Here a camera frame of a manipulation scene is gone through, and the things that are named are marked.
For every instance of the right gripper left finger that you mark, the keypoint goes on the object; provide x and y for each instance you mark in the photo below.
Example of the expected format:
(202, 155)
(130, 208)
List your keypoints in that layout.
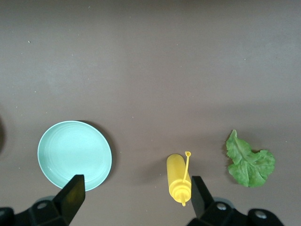
(70, 200)

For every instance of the green lettuce leaf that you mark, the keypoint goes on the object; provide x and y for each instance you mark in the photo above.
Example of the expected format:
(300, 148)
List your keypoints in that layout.
(249, 164)

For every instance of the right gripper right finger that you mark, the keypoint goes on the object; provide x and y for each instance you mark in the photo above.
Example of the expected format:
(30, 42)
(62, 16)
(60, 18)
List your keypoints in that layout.
(202, 202)

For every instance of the yellow squeeze bottle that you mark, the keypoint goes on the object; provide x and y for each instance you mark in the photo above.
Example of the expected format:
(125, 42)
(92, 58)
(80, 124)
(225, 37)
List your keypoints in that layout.
(176, 171)

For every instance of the mint green plate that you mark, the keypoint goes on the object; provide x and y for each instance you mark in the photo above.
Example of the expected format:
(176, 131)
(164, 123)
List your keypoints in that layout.
(73, 150)

